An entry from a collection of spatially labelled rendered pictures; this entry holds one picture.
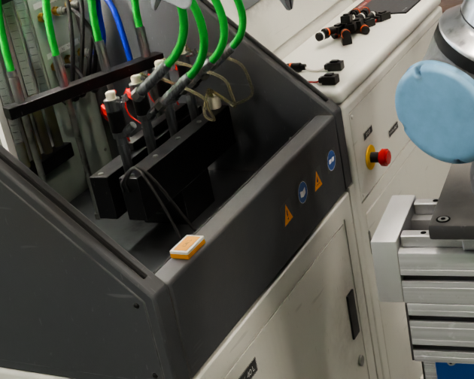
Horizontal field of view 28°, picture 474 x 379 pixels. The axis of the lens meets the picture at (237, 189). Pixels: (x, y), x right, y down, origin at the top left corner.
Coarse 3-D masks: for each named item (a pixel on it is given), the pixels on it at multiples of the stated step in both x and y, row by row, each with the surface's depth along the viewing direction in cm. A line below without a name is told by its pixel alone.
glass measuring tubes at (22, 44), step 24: (24, 24) 176; (0, 48) 171; (24, 48) 179; (0, 72) 170; (24, 72) 176; (0, 96) 172; (24, 96) 179; (0, 120) 173; (48, 120) 184; (24, 144) 176; (48, 144) 182; (48, 168) 181
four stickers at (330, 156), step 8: (328, 152) 174; (328, 160) 174; (320, 168) 171; (328, 168) 174; (312, 176) 168; (320, 176) 171; (304, 184) 165; (320, 184) 171; (304, 192) 165; (288, 200) 160; (304, 200) 165; (288, 208) 160; (288, 216) 160
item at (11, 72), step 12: (0, 0) 160; (0, 12) 161; (180, 12) 144; (0, 24) 161; (180, 24) 145; (0, 36) 162; (180, 36) 146; (180, 48) 147; (12, 60) 165; (168, 60) 149; (12, 72) 165
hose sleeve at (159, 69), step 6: (162, 66) 150; (156, 72) 150; (162, 72) 150; (168, 72) 151; (150, 78) 152; (156, 78) 151; (144, 84) 153; (150, 84) 152; (138, 90) 154; (144, 90) 153
